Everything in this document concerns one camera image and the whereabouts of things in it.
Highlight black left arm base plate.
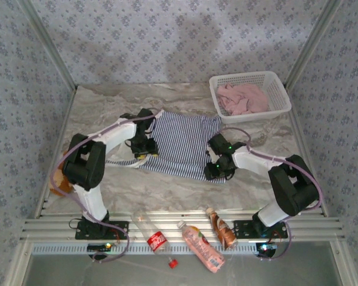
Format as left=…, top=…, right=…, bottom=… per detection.
left=74, top=219, right=129, bottom=240

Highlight aluminium frame post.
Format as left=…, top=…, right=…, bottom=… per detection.
left=17, top=0, right=78, bottom=90
left=285, top=0, right=344, bottom=89

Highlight small circuit board with LED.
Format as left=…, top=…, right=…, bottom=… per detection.
left=255, top=243, right=278, bottom=259
left=87, top=243, right=113, bottom=251

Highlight brown plush toy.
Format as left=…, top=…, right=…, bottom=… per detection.
left=49, top=150, right=77, bottom=196

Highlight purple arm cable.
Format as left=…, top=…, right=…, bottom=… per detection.
left=222, top=127, right=323, bottom=263
left=50, top=108, right=165, bottom=263

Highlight brown drink bottle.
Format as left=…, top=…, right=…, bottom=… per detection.
left=205, top=207, right=239, bottom=250

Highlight pink tank top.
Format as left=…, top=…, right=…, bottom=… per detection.
left=216, top=83, right=270, bottom=116

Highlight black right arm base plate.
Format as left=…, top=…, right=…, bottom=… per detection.
left=232, top=219, right=289, bottom=239

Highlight clear bottle with red label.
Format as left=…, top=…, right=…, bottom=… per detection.
left=130, top=211, right=172, bottom=257

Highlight pink drink bottle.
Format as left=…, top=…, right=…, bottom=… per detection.
left=177, top=220, right=226, bottom=273

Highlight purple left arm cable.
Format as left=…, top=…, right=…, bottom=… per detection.
left=50, top=108, right=165, bottom=263

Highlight slotted grey cable duct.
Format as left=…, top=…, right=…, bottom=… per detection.
left=32, top=241, right=332, bottom=256

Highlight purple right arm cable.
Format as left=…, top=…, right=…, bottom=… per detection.
left=222, top=127, right=323, bottom=263

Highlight blue white striped tank top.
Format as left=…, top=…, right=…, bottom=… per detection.
left=106, top=110, right=227, bottom=184

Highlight aluminium frame cross rails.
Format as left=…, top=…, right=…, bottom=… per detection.
left=19, top=208, right=345, bottom=242

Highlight aluminium table side rail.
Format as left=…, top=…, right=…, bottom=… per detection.
left=286, top=85, right=329, bottom=217
left=34, top=85, right=78, bottom=220

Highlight white plastic basket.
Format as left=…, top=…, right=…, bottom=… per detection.
left=209, top=70, right=292, bottom=125

